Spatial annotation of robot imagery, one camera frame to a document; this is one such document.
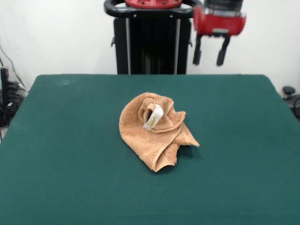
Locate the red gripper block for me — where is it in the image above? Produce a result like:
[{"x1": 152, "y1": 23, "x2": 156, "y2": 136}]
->
[{"x1": 192, "y1": 6, "x2": 247, "y2": 67}]

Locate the tan terry towel white label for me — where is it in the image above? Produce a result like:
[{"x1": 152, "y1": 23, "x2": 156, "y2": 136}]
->
[{"x1": 119, "y1": 91, "x2": 201, "y2": 173}]

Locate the dark green table cloth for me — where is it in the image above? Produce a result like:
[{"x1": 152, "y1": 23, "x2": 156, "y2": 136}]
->
[{"x1": 0, "y1": 74, "x2": 300, "y2": 225}]

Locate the black upright box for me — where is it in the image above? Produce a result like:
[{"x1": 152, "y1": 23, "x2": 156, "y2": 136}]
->
[{"x1": 0, "y1": 67, "x2": 10, "y2": 104}]

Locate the black robot pedestal with handle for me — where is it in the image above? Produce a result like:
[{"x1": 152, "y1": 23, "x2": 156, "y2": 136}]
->
[{"x1": 104, "y1": 0, "x2": 202, "y2": 75}]

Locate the thin grey wall cable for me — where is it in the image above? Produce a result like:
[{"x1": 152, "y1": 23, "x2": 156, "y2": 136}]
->
[{"x1": 0, "y1": 44, "x2": 25, "y2": 87}]

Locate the black cable bundle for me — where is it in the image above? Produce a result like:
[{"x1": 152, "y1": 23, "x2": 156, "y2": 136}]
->
[{"x1": 0, "y1": 81, "x2": 29, "y2": 127}]

